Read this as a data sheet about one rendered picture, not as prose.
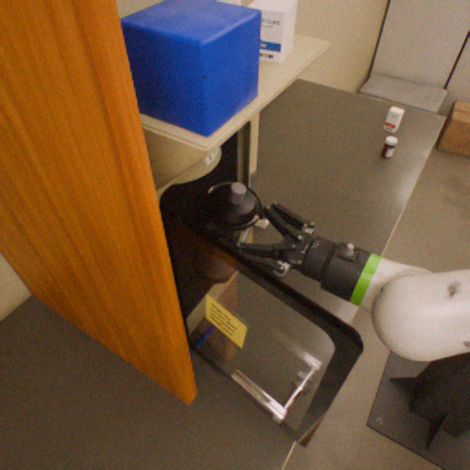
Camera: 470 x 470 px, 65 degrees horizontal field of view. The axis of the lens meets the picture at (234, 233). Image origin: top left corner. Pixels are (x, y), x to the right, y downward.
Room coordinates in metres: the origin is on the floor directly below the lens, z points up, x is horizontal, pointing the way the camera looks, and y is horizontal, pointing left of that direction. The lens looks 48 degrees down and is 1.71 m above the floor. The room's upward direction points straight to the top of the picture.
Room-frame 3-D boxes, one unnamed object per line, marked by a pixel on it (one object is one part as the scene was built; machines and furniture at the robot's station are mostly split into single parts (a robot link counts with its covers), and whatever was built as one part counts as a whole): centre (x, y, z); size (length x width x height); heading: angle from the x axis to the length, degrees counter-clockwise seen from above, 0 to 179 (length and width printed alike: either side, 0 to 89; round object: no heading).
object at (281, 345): (0.26, -0.01, 1.19); 0.30 x 0.01 x 0.40; 49
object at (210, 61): (0.38, 0.04, 1.56); 0.10 x 0.10 x 0.09; 58
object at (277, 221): (0.48, -0.09, 1.20); 0.11 x 0.01 x 0.04; 30
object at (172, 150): (0.46, -0.01, 1.46); 0.32 x 0.11 x 0.10; 148
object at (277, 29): (0.52, -0.05, 1.54); 0.05 x 0.05 x 0.06; 66
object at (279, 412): (0.19, -0.04, 1.20); 0.10 x 0.05 x 0.03; 49
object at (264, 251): (0.43, -0.05, 1.20); 0.11 x 0.01 x 0.04; 86
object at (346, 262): (0.38, -0.19, 1.21); 0.09 x 0.06 x 0.12; 148
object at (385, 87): (2.82, -1.35, 0.17); 0.60 x 0.42 x 0.33; 56
